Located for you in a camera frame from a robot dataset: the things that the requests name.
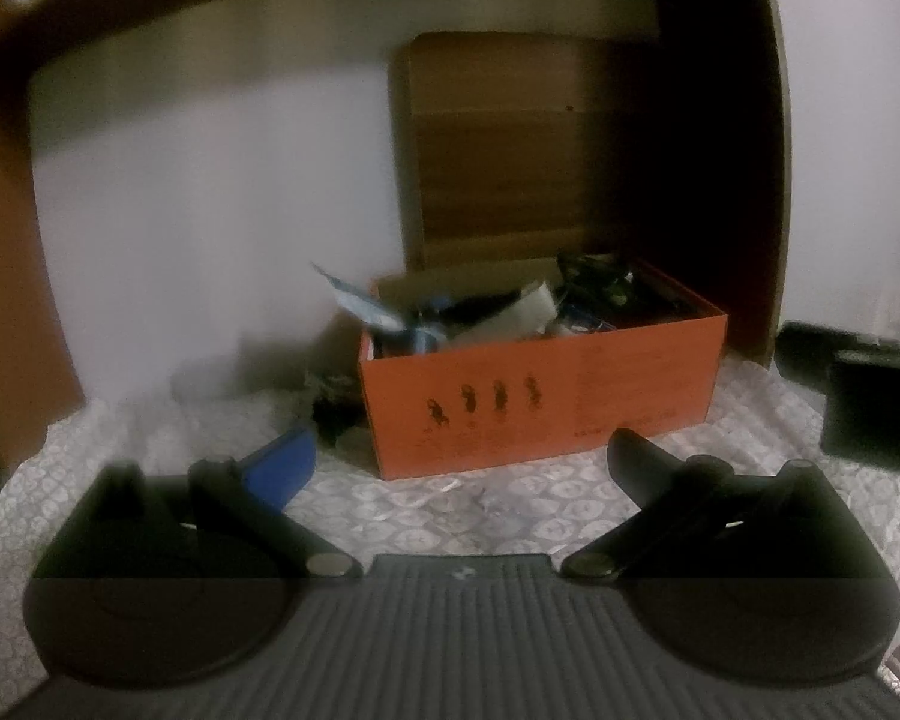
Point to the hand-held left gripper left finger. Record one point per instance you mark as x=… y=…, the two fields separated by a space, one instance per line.
x=281 y=465

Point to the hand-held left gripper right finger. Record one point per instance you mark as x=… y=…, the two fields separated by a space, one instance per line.
x=637 y=465

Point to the orange cardboard box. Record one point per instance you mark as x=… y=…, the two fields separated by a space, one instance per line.
x=540 y=397

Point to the white and teal packet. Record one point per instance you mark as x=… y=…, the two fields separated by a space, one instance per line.
x=349 y=300

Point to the small black object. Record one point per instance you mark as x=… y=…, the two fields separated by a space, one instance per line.
x=334 y=412

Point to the small blue packet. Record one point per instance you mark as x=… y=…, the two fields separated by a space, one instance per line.
x=581 y=328

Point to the white patterned cloth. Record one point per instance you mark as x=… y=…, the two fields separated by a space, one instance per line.
x=435 y=502

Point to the white ribbed strip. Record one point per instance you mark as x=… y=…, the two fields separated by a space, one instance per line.
x=536 y=307

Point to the dark shiny tape roll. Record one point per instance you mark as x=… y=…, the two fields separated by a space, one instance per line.
x=420 y=334

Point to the dark green printed packet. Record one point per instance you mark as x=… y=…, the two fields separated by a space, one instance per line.
x=596 y=277

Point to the dark wooden board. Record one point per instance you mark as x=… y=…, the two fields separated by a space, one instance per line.
x=510 y=150

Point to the brown wooden cabinet frame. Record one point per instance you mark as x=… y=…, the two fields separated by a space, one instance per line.
x=7 y=240

